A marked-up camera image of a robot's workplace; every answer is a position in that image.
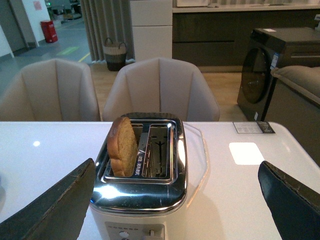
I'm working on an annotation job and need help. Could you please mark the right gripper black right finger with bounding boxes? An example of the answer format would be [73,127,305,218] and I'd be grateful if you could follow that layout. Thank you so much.
[258,161,320,240]

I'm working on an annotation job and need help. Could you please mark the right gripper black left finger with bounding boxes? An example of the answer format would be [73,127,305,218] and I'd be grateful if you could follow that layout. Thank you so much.
[0,158,96,240]

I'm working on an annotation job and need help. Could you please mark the brown bread slice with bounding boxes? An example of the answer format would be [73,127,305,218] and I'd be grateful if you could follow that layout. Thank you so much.
[107,117,138,177]

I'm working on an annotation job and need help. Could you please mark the black white info card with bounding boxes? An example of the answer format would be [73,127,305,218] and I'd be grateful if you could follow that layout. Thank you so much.
[233,121,275,134]

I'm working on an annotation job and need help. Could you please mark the cream chrome two-slot toaster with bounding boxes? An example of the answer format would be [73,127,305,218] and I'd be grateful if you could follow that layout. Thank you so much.
[90,112,188,240]

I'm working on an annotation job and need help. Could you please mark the beige chair left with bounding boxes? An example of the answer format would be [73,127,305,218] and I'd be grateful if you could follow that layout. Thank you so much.
[0,58,101,122]

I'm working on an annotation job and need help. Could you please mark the beige chair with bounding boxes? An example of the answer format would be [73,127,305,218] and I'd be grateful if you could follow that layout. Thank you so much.
[102,57,220,122]
[0,58,101,122]

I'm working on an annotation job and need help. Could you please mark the dark front-load washing machine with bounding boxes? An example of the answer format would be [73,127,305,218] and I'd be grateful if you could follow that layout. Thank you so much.
[237,27,320,121]

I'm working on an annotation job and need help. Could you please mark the beige chair centre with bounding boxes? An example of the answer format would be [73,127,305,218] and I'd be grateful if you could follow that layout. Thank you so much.
[102,57,220,122]

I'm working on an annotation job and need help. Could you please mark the woven laundry basket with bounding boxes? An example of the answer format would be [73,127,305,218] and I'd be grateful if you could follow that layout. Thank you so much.
[103,37,127,71]

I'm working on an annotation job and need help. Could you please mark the red box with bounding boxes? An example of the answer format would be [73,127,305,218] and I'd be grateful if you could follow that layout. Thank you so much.
[40,20,58,43]

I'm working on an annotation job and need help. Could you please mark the dark kitchen counter cabinet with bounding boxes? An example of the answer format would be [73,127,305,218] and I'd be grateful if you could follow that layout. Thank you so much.
[172,7,320,66]

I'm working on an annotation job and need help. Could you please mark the beige curtain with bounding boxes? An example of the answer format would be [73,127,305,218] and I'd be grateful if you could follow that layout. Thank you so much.
[80,0,134,62]

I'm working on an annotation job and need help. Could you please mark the white cabinet column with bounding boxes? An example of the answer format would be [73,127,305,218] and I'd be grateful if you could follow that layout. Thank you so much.
[129,0,173,62]

